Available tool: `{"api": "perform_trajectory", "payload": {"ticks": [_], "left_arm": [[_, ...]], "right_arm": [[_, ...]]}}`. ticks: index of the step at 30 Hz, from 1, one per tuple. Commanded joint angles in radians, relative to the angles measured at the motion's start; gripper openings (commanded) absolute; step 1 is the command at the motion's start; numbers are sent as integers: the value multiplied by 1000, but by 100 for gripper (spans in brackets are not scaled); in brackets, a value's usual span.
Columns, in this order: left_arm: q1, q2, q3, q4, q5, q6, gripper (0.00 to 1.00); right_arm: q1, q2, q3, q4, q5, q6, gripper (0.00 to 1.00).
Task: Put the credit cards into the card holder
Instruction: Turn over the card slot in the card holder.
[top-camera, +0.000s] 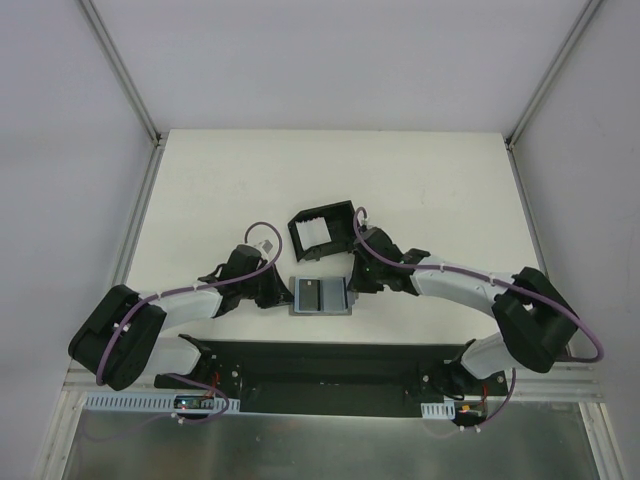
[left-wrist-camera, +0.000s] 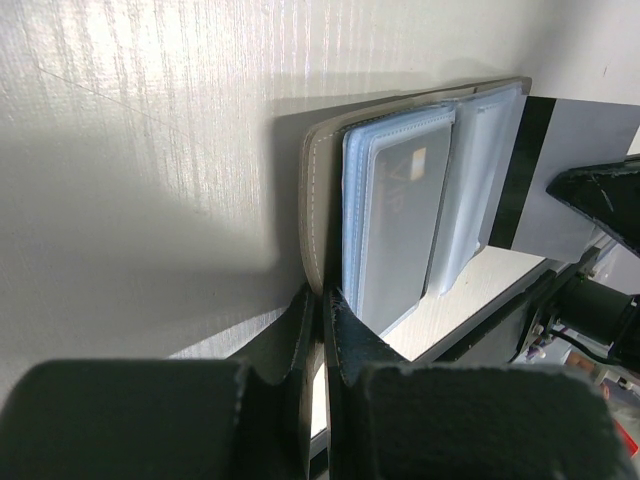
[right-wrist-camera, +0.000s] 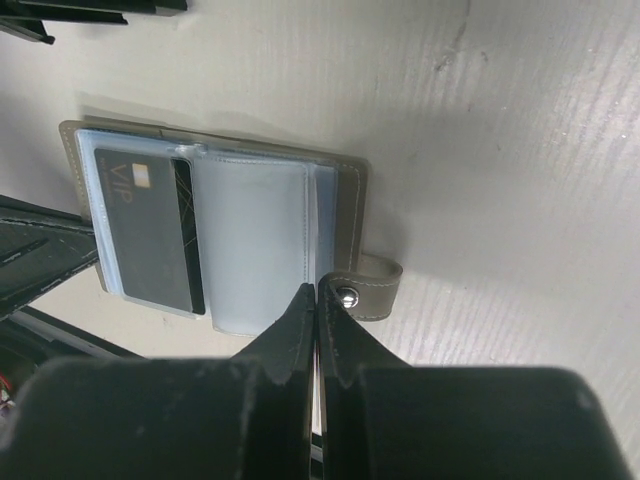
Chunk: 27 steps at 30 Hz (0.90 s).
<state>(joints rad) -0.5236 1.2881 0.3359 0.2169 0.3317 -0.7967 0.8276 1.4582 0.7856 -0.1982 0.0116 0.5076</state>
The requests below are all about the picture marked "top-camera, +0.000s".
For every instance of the white cable duct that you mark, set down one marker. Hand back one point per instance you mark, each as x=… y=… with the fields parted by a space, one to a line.
x=445 y=410
x=160 y=403

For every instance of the aluminium frame post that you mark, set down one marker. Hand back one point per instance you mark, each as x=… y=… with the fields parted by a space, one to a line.
x=111 y=53
x=587 y=14

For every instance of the right white cable duct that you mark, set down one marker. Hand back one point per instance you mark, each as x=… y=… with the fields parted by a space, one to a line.
x=445 y=410

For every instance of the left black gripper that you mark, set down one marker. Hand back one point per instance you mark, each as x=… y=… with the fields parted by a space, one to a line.
x=273 y=292

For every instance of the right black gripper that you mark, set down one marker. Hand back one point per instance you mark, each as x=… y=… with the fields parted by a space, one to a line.
x=358 y=279

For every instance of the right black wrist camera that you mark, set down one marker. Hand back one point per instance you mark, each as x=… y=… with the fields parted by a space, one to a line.
x=376 y=243

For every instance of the left white cable duct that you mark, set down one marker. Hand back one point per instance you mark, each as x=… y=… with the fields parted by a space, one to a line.
x=160 y=403

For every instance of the left aluminium frame post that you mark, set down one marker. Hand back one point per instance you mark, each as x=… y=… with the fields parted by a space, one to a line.
x=111 y=53

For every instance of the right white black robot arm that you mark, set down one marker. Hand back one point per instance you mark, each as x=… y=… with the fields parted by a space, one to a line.
x=533 y=324

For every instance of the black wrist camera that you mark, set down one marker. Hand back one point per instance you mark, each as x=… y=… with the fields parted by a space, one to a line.
x=376 y=243
x=242 y=261

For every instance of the white card stack in box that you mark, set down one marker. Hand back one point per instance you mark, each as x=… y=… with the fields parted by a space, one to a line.
x=313 y=233

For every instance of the right aluminium frame post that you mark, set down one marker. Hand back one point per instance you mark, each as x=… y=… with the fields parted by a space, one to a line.
x=587 y=14

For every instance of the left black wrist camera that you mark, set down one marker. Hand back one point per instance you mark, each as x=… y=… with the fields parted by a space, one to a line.
x=242 y=261

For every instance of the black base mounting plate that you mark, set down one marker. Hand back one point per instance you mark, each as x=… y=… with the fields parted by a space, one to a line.
x=370 y=380

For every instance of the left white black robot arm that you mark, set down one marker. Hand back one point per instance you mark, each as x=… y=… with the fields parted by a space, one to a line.
x=117 y=354

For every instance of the grey leather card holder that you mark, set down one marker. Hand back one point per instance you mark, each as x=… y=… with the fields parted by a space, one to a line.
x=335 y=299

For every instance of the black plastic card box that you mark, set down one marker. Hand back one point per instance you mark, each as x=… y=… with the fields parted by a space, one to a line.
x=339 y=217

